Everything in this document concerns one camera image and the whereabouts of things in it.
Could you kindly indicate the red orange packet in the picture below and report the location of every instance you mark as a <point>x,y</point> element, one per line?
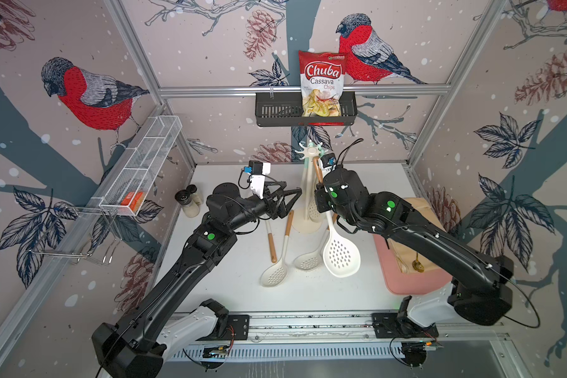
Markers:
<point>133,200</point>

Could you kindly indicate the cream utensil rack stand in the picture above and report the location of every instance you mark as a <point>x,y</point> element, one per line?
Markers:
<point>301,222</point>

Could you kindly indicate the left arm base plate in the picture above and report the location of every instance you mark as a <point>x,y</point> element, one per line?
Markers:
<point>229,327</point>

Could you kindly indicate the cream skimmer round head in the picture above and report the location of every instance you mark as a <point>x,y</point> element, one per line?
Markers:
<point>341,256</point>

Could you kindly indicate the Chuba cassava chips bag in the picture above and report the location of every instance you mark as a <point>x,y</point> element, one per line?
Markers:
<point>322,77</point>

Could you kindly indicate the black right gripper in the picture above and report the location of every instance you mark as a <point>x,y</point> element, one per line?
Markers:
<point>320,195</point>

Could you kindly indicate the pink tray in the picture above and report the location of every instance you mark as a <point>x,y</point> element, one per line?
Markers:
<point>399,283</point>

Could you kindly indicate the black lid pepper shaker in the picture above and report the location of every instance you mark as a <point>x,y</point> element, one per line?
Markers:
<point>188,205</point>

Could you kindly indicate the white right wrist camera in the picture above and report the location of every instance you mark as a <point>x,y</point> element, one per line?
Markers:
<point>328,163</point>

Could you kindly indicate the wire hook rack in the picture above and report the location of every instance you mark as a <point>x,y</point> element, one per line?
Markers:
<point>80,234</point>

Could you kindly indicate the black wall basket shelf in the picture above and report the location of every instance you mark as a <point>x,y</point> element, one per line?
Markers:
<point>286,109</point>

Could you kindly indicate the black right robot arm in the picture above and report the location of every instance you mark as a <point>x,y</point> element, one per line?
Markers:
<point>477,291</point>

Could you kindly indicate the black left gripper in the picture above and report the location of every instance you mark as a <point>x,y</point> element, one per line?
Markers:
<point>278,209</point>

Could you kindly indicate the gold spoon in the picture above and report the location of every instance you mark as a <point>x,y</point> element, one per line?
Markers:
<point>417,264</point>

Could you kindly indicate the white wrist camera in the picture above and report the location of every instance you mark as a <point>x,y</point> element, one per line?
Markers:
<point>328,163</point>
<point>258,172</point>

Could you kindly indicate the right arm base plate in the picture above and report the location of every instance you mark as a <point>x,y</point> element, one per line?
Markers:
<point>387,325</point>

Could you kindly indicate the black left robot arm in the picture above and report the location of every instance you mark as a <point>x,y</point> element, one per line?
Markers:
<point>139,343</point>

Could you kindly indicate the cream salt shaker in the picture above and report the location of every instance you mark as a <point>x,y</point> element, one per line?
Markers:
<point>195,194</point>

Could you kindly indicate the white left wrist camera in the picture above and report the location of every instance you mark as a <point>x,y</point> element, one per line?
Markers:
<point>258,172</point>

